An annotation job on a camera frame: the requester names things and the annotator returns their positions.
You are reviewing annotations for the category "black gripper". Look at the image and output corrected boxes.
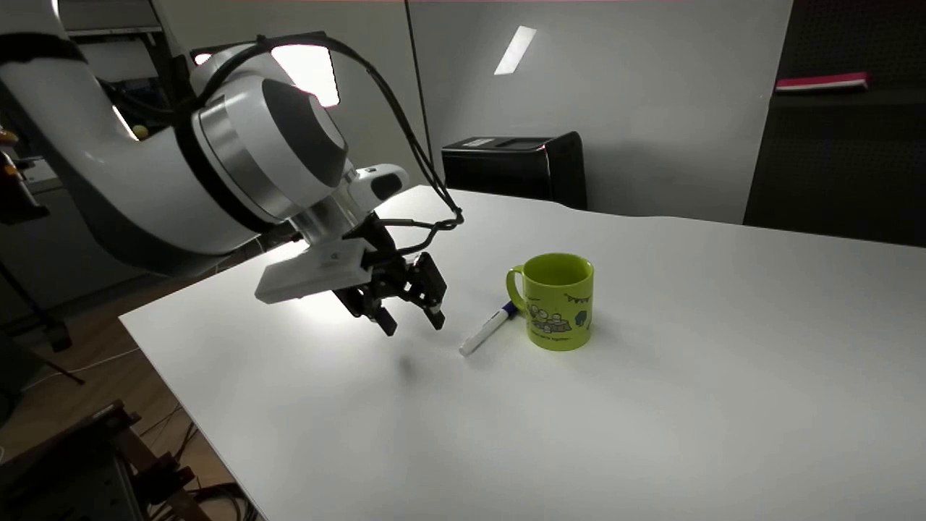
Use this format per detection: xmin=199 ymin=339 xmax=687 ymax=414
xmin=337 ymin=217 xmax=447 ymax=336

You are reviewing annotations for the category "white marker pen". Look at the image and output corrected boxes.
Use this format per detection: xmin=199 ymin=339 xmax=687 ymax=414
xmin=458 ymin=301 xmax=518 ymax=355

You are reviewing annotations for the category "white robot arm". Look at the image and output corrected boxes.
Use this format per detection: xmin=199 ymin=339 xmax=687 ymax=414
xmin=0 ymin=31 xmax=447 ymax=329

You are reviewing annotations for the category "green ceramic mug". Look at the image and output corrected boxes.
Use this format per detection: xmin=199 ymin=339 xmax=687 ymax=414
xmin=508 ymin=252 xmax=593 ymax=349

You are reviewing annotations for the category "black computer tower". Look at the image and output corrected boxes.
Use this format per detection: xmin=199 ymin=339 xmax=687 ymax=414
xmin=443 ymin=129 xmax=587 ymax=207

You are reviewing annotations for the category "black shelf cabinet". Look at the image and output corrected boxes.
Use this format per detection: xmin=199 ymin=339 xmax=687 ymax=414
xmin=746 ymin=0 xmax=926 ymax=246

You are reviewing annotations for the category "pink book on shelf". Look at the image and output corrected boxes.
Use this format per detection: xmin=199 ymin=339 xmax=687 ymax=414
xmin=777 ymin=73 xmax=872 ymax=91

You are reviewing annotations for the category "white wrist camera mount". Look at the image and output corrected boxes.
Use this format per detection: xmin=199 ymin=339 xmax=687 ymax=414
xmin=256 ymin=162 xmax=409 ymax=303

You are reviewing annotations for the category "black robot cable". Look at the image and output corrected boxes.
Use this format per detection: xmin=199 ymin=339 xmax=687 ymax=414
xmin=172 ymin=29 xmax=467 ymax=253

